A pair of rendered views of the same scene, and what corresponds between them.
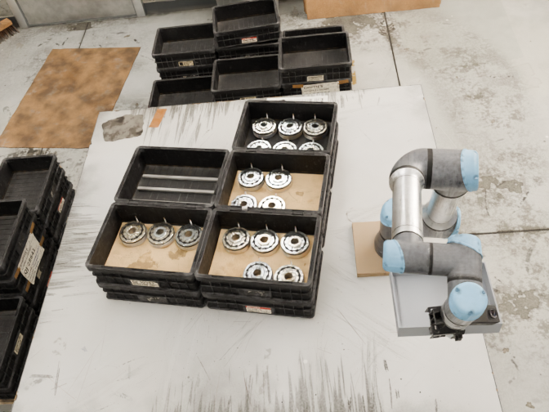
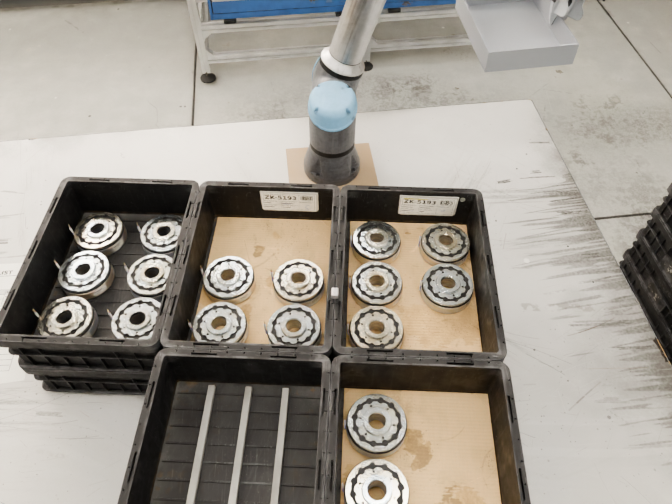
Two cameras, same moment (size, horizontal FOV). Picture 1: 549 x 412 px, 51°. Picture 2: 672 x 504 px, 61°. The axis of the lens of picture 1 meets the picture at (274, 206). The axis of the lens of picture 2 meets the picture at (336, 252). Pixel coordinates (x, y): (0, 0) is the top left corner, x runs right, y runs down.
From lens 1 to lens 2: 1.78 m
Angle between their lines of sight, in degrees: 59
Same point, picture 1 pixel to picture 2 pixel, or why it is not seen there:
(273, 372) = (555, 296)
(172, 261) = (437, 454)
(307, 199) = (271, 239)
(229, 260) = (416, 344)
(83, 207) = not seen: outside the picture
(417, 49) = not seen: outside the picture
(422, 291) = (500, 45)
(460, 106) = not seen: outside the picture
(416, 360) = (488, 156)
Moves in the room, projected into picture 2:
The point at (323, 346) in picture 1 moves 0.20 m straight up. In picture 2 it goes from (497, 241) to (518, 185)
